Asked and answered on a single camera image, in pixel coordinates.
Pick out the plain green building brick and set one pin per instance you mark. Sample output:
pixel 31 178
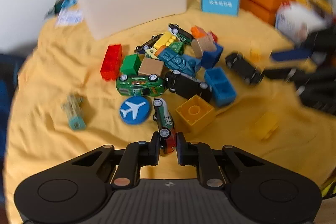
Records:
pixel 130 64

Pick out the red printed building brick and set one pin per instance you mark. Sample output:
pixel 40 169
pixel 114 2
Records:
pixel 214 37

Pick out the light blue card box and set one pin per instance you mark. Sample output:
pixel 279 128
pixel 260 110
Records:
pixel 220 2

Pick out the small blue two-stud brick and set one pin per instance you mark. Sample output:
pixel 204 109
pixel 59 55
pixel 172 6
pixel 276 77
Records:
pixel 221 87

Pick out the large square yellow brick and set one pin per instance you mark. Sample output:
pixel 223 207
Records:
pixel 195 112

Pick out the large black toy car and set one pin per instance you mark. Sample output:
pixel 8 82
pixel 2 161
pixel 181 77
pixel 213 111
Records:
pixel 187 86

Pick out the white wet wipes packet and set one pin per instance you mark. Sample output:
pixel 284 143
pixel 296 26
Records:
pixel 296 19

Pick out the long yellow building brick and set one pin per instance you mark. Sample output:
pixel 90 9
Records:
pixel 164 40

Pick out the bright green toy car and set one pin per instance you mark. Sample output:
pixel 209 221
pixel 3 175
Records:
pixel 139 85

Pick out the small yellow building brick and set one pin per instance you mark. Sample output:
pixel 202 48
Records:
pixel 266 125

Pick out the green white red toy car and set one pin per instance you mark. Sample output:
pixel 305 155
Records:
pixel 164 119

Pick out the pale green building brick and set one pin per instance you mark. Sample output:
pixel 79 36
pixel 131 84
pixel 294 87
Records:
pixel 151 53

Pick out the blue toy car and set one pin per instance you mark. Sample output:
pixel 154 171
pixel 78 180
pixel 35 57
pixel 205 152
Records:
pixel 178 61

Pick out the blue and white card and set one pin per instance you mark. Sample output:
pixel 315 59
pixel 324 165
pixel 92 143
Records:
pixel 69 18

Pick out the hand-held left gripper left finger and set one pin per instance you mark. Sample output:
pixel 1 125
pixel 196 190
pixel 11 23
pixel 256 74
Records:
pixel 156 150

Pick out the long red building brick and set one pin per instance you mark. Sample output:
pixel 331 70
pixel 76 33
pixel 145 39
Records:
pixel 111 62

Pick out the green printed building brick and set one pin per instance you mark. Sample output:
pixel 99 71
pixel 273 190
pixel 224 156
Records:
pixel 176 47

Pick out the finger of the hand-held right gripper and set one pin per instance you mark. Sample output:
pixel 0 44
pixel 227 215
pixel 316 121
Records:
pixel 283 74
pixel 291 54

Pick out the teal translucent toy block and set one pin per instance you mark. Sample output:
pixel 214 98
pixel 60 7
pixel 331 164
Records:
pixel 74 112

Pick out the blue round airplane disc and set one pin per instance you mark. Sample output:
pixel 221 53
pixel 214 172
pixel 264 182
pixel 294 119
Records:
pixel 134 111

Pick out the yellow blanket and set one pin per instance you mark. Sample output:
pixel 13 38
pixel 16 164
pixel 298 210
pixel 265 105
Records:
pixel 65 69

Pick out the dark blue bag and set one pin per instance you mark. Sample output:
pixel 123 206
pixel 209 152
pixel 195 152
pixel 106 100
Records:
pixel 10 87

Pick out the slim black toy car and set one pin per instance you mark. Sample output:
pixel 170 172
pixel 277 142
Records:
pixel 145 45

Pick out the orange building brick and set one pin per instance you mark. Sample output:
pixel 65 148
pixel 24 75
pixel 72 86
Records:
pixel 198 31

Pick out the wooden cube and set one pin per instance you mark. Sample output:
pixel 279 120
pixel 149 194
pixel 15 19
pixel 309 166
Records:
pixel 151 67
pixel 203 45

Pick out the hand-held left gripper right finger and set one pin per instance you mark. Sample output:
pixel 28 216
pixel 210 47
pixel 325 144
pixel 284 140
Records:
pixel 181 150

